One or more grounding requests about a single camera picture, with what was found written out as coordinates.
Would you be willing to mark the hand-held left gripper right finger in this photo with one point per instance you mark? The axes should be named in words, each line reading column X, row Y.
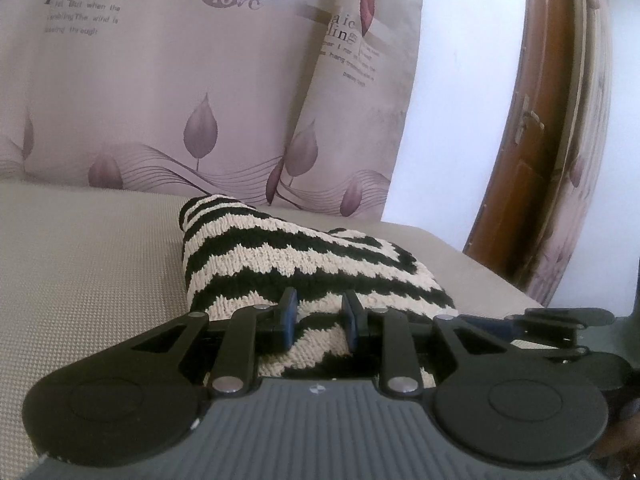
column 354, row 322

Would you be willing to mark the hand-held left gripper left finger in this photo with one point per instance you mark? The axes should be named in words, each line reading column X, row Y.
column 288, row 320

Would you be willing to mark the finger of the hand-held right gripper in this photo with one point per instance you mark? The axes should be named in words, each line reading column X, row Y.
column 570, row 317
column 567, row 353

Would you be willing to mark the black white striped knit sweater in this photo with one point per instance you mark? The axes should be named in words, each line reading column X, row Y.
column 240, row 255

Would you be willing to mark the brown wooden door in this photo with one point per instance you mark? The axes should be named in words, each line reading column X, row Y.
column 530, row 135

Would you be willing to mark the grey woven mattress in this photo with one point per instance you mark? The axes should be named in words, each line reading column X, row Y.
column 90, row 270

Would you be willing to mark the pink leaf print curtain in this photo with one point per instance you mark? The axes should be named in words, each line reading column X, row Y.
column 175, row 85

